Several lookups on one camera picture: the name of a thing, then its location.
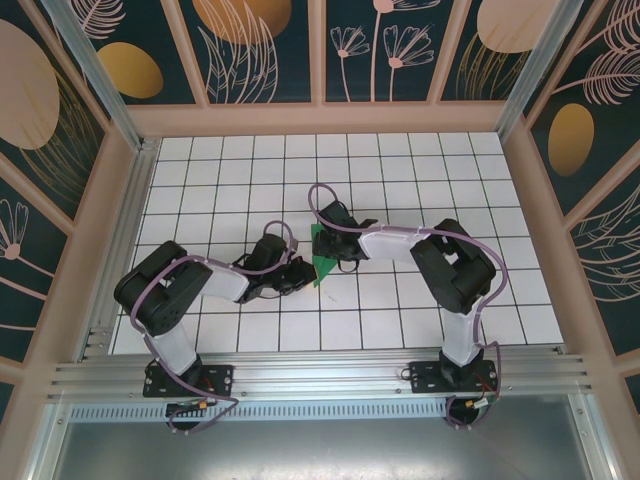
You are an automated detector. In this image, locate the green square paper sheet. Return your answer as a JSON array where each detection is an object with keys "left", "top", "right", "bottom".
[{"left": 308, "top": 223, "right": 337, "bottom": 289}]

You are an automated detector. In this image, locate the grey metal sheet panel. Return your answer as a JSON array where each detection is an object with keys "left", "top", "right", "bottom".
[{"left": 29, "top": 394, "right": 619, "bottom": 480}]

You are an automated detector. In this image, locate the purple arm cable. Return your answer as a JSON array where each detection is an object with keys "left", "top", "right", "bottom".
[
  {"left": 307, "top": 183, "right": 510, "bottom": 432},
  {"left": 130, "top": 219, "right": 301, "bottom": 436}
]

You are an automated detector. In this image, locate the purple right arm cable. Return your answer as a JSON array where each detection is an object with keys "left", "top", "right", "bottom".
[{"left": 307, "top": 183, "right": 510, "bottom": 432}]

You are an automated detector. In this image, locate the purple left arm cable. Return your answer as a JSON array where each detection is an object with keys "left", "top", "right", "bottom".
[{"left": 130, "top": 219, "right": 301, "bottom": 436}]

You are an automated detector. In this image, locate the long aluminium mounting rail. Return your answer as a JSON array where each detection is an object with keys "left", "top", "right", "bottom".
[{"left": 47, "top": 349, "right": 597, "bottom": 405}]

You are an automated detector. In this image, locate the aluminium corner post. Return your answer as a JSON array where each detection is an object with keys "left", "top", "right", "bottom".
[
  {"left": 42, "top": 0, "right": 147, "bottom": 151},
  {"left": 496, "top": 0, "right": 585, "bottom": 146}
]

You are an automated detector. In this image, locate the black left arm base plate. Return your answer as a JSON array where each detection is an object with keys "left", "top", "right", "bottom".
[{"left": 143, "top": 363, "right": 235, "bottom": 399}]

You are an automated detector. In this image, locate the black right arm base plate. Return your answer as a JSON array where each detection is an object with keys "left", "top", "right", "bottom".
[{"left": 408, "top": 359, "right": 500, "bottom": 395}]

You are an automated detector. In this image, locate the slotted grey cable duct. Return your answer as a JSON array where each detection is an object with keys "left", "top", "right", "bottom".
[{"left": 69, "top": 402, "right": 449, "bottom": 422}]

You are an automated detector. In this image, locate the aluminium side rail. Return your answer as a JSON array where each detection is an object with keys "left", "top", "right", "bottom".
[{"left": 77, "top": 138, "right": 162, "bottom": 364}]

